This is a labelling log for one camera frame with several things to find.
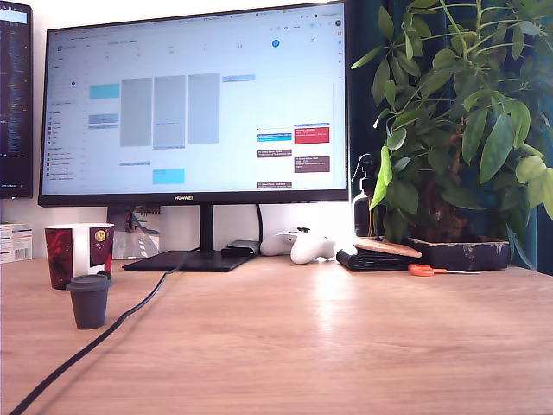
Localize green leafy house plant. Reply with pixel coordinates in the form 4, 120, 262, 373
350, 0, 553, 270

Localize black rectangular planter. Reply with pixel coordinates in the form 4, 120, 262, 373
404, 235, 512, 271

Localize black leather wallet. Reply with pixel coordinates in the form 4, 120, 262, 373
335, 248, 412, 273

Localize small black hub box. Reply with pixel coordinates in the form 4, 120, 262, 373
220, 239, 261, 259

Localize orange handled scissors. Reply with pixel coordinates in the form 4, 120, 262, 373
407, 263, 482, 278

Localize white and blue carton box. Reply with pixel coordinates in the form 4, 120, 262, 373
0, 221, 35, 265

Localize black monitor power cable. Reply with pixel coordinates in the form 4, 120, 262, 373
255, 202, 265, 254

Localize white game controller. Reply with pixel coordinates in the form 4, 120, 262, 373
259, 227, 337, 265

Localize illustrated postcard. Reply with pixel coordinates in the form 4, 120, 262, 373
106, 205, 162, 260

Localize round cork coaster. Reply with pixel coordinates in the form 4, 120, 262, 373
353, 236, 423, 259

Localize grey coffee capsule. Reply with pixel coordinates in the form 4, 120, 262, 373
65, 274, 113, 331

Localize red and white coffee cup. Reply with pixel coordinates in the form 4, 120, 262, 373
44, 222, 116, 291

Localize large black Huawei monitor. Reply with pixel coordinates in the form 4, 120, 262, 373
37, 0, 350, 273

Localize dark spray bottle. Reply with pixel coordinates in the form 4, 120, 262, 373
351, 153, 387, 238

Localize black cable on table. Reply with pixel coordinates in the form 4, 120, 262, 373
8, 253, 192, 415

